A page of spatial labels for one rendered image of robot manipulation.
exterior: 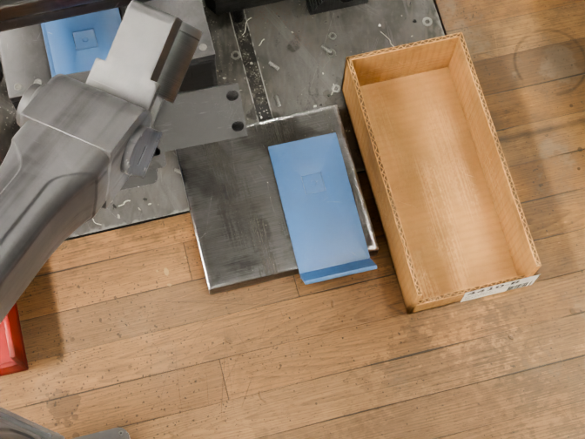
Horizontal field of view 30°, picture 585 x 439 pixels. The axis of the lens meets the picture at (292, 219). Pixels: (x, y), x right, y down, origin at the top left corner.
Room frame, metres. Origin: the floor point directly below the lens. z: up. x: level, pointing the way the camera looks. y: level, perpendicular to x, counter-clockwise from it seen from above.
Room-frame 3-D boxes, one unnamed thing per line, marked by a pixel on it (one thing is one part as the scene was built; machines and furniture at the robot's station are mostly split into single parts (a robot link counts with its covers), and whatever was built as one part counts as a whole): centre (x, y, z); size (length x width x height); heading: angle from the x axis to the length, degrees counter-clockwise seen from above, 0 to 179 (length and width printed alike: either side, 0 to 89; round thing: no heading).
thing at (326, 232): (0.36, -0.03, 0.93); 0.15 x 0.07 x 0.03; 18
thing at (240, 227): (0.37, 0.02, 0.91); 0.17 x 0.16 x 0.02; 109
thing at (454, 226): (0.41, -0.14, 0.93); 0.25 x 0.13 x 0.08; 19
